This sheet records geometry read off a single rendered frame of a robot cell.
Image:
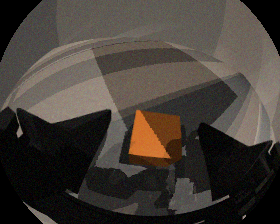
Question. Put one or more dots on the orange block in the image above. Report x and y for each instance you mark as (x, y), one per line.
(156, 139)

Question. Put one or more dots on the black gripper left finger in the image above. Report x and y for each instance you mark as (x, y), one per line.
(68, 145)

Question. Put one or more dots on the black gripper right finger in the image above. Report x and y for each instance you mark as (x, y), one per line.
(227, 159)

